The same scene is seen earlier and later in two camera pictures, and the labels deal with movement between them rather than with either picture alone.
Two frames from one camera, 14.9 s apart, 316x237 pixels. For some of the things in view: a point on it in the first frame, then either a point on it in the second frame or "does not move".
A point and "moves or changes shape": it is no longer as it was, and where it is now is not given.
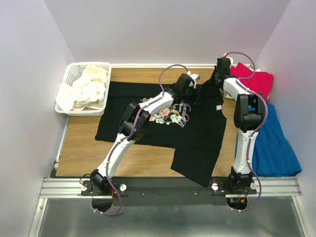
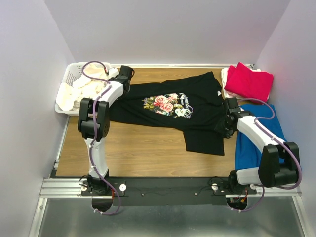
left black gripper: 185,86 to 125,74
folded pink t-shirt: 260,82 does not move
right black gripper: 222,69 to 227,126
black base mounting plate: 167,191 does not move
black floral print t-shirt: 192,125 moves or changes shape
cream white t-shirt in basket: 87,92 does not move
